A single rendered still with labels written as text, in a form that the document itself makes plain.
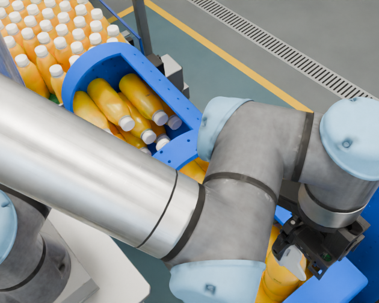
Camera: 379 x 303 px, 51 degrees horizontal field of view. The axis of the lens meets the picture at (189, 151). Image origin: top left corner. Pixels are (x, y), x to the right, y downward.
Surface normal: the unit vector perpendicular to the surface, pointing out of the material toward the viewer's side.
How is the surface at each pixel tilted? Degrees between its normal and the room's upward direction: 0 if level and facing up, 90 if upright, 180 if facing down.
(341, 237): 90
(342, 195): 90
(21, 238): 85
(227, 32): 0
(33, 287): 72
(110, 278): 0
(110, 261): 0
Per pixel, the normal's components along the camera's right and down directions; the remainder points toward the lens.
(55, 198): -0.15, 0.64
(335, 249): -0.81, 0.50
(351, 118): -0.05, -0.58
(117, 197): 0.21, 0.11
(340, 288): 0.18, -0.69
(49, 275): 0.87, 0.07
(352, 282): 0.37, -0.75
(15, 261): 0.80, 0.46
